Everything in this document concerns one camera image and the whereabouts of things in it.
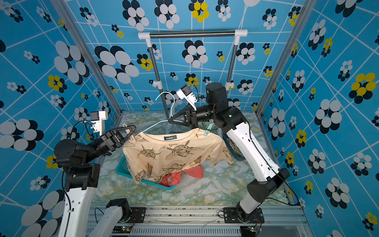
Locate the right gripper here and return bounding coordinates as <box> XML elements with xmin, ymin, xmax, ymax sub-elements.
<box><xmin>171</xmin><ymin>105</ymin><xmax>219</xmax><ymax>131</ymax></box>

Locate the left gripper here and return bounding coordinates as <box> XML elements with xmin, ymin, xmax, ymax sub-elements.
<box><xmin>86</xmin><ymin>126</ymin><xmax>137</xmax><ymax>166</ymax></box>

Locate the pink clothespin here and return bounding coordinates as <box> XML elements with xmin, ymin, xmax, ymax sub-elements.
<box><xmin>122</xmin><ymin>123</ymin><xmax>136</xmax><ymax>143</ymax></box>

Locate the mint green clothespin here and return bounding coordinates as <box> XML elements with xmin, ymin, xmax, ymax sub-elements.
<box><xmin>203</xmin><ymin>122</ymin><xmax>214</xmax><ymax>137</ymax></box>

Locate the beige compass print t-shirt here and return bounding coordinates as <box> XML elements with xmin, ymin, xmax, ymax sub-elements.
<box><xmin>123</xmin><ymin>128</ymin><xmax>234</xmax><ymax>187</ymax></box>

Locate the red garment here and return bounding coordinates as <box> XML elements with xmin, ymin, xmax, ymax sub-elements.
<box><xmin>161</xmin><ymin>164</ymin><xmax>204</xmax><ymax>187</ymax></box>

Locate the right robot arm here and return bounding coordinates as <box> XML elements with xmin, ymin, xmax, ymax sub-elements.
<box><xmin>168</xmin><ymin>83</ymin><xmax>290</xmax><ymax>223</ymax></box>

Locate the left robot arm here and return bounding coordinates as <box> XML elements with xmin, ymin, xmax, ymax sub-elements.
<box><xmin>54</xmin><ymin>125</ymin><xmax>136</xmax><ymax>237</ymax></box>

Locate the teal laundry basket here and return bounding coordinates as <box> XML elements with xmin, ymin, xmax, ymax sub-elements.
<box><xmin>115</xmin><ymin>155</ymin><xmax>176</xmax><ymax>191</ymax></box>

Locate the dark grey clothespin tray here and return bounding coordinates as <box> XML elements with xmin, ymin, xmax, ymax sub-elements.
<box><xmin>222</xmin><ymin>132</ymin><xmax>246</xmax><ymax>161</ymax></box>

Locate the metal clothes rack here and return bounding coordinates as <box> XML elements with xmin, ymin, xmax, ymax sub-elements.
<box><xmin>138</xmin><ymin>29</ymin><xmax>248</xmax><ymax>121</ymax></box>

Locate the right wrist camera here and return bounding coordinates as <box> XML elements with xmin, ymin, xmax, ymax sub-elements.
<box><xmin>176</xmin><ymin>85</ymin><xmax>197</xmax><ymax>111</ymax></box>

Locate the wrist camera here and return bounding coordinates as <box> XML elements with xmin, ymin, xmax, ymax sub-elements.
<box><xmin>176</xmin><ymin>85</ymin><xmax>197</xmax><ymax>111</ymax></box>
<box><xmin>90</xmin><ymin>111</ymin><xmax>108</xmax><ymax>136</ymax></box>

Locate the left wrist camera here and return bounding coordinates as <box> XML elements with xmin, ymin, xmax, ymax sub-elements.
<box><xmin>90</xmin><ymin>111</ymin><xmax>108</xmax><ymax>136</ymax></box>

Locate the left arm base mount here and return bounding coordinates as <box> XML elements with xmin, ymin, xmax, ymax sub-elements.
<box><xmin>104</xmin><ymin>206</ymin><xmax>147</xmax><ymax>224</ymax></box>

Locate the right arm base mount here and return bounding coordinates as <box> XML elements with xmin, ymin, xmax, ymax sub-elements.
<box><xmin>223</xmin><ymin>207</ymin><xmax>265</xmax><ymax>224</ymax></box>

